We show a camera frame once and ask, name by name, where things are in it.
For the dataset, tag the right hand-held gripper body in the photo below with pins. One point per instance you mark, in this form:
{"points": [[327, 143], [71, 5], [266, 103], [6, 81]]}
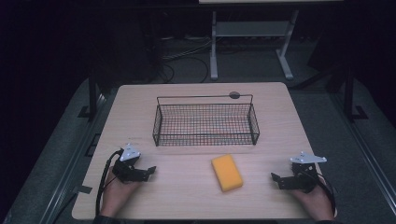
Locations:
{"points": [[301, 174]]}

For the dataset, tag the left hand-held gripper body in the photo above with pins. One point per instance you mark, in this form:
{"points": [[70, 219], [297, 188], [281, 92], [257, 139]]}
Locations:
{"points": [[129, 168]]}

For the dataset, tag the yellow sponge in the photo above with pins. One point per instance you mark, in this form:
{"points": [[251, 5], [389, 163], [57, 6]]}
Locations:
{"points": [[227, 172]]}

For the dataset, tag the black round table grommet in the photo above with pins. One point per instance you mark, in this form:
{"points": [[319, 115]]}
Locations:
{"points": [[234, 95]]}

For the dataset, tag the grey metal stand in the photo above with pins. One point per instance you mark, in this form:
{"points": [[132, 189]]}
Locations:
{"points": [[252, 40]]}

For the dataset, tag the black metal post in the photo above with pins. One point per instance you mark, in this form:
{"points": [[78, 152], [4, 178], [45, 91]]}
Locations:
{"points": [[92, 96], [350, 96]]}

